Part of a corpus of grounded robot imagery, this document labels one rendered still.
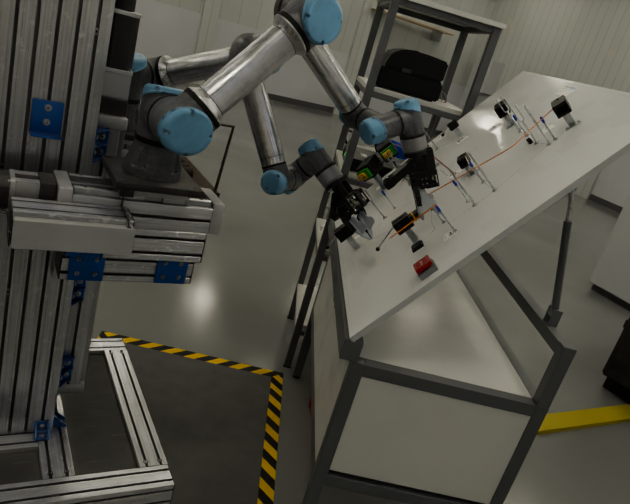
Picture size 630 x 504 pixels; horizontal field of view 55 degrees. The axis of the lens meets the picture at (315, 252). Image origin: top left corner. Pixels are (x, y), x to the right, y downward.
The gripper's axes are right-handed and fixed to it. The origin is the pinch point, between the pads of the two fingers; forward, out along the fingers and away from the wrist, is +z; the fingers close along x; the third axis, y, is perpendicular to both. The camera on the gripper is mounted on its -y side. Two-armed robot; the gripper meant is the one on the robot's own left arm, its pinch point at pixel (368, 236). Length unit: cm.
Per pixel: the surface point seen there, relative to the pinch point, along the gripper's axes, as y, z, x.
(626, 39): -479, -49, 1086
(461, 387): 11, 51, -11
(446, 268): 29.7, 19.7, -5.9
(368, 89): -38, -54, 72
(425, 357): -0.3, 40.6, -8.3
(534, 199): 46, 18, 18
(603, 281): -254, 158, 374
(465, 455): -3, 71, -15
